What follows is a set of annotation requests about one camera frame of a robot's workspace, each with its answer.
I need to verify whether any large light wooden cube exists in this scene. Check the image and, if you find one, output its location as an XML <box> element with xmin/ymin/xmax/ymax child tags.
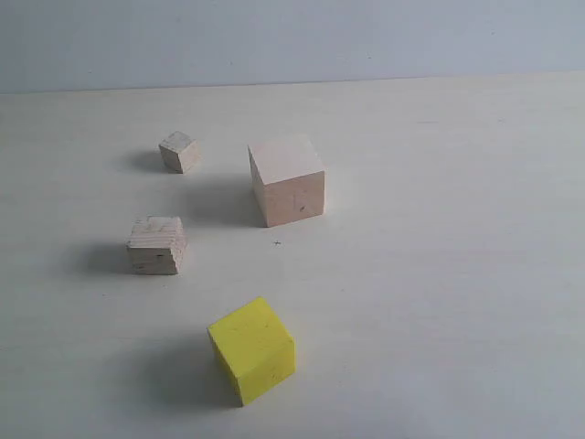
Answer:
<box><xmin>248</xmin><ymin>135</ymin><xmax>325</xmax><ymax>227</ymax></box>

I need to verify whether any yellow cube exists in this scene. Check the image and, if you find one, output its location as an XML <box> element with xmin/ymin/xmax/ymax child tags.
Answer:
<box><xmin>207</xmin><ymin>297</ymin><xmax>296</xmax><ymax>406</ymax></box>

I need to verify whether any medium ridged wooden cube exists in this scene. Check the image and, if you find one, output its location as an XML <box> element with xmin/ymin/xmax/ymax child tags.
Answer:
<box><xmin>126</xmin><ymin>216</ymin><xmax>187</xmax><ymax>275</ymax></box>

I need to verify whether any small pale wooden cube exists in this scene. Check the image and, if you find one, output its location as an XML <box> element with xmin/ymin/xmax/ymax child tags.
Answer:
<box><xmin>158</xmin><ymin>131</ymin><xmax>199</xmax><ymax>174</ymax></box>

